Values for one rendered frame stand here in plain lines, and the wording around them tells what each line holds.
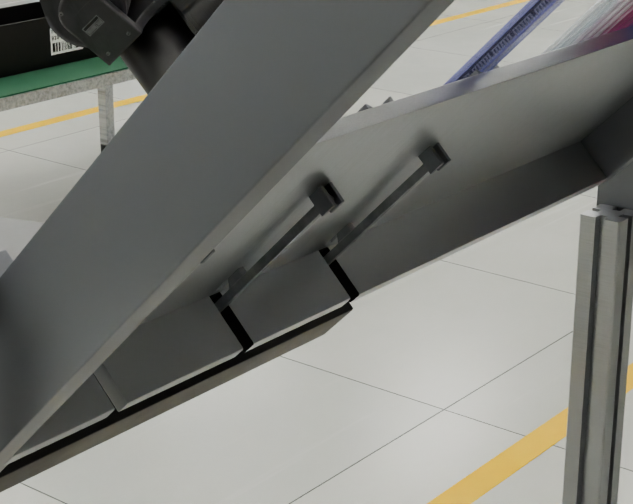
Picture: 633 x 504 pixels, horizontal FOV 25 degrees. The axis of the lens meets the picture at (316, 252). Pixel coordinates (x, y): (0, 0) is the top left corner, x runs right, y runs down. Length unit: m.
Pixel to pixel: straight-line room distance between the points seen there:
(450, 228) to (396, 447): 1.22
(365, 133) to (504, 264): 2.30
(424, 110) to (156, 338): 0.21
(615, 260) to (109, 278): 0.74
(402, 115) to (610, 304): 0.57
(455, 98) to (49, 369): 0.29
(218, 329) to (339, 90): 0.38
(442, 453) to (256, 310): 1.37
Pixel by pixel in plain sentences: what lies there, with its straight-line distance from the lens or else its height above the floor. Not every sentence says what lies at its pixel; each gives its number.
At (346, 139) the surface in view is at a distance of 0.78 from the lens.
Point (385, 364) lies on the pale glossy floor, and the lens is 2.58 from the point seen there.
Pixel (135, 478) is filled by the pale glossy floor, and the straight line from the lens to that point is 2.21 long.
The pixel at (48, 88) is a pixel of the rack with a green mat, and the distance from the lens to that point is 3.14.
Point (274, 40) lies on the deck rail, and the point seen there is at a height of 0.93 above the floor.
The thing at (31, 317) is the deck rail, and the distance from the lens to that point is 0.71.
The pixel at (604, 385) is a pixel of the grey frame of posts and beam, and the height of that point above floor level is 0.48.
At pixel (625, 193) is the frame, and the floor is 0.65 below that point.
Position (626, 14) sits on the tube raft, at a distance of 1.00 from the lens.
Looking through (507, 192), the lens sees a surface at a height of 0.70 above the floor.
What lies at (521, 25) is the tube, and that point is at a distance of 0.86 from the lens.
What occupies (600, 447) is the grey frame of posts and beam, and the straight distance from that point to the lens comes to 1.39.
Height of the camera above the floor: 1.04
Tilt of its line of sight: 19 degrees down
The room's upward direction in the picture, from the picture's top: straight up
